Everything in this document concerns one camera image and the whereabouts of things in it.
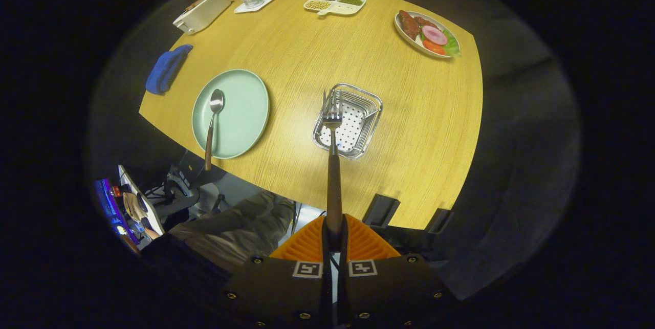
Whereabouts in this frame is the person's leg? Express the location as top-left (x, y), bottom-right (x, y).
top-left (169, 191), bottom-right (296, 271)

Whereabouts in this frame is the white toaster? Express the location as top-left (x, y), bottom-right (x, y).
top-left (172, 0), bottom-right (232, 35)

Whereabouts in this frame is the white divided dish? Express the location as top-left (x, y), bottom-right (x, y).
top-left (303, 0), bottom-right (366, 16)

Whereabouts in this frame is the white square coaster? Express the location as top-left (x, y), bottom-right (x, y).
top-left (234, 0), bottom-right (277, 14)

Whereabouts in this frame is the pale green round plate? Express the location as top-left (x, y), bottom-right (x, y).
top-left (191, 69), bottom-right (270, 160)

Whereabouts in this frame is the green lettuce leaf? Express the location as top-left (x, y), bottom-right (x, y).
top-left (442, 30), bottom-right (462, 58)

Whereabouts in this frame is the pink ham slice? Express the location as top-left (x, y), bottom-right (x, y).
top-left (422, 25), bottom-right (449, 46)

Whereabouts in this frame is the brown meat piece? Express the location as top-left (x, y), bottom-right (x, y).
top-left (399, 10), bottom-right (422, 40)

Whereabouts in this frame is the white oval food plate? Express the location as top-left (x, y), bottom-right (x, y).
top-left (394, 10), bottom-right (461, 59)

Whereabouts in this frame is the white-edged monitor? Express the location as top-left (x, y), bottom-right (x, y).
top-left (118, 165), bottom-right (165, 236)

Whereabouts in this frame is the blue folded cloth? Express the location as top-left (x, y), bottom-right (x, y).
top-left (145, 44), bottom-right (193, 95)

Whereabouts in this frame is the wooden-handled metal spoon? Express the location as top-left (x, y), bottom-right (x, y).
top-left (204, 89), bottom-right (225, 172)

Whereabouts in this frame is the tangle of black cables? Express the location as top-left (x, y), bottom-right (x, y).
top-left (146, 165), bottom-right (203, 209)

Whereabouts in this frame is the metal wire basket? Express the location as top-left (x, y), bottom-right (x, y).
top-left (312, 83), bottom-right (383, 160)

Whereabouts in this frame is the purple glowing screen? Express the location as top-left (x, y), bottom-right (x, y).
top-left (95, 178), bottom-right (140, 246)

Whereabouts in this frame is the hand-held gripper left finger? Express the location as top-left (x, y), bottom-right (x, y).
top-left (221, 215), bottom-right (333, 329)

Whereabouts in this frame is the wooden-handled metal fork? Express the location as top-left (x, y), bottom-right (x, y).
top-left (321, 90), bottom-right (343, 238)

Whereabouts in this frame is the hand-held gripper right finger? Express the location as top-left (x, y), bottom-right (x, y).
top-left (338, 215), bottom-right (452, 329)

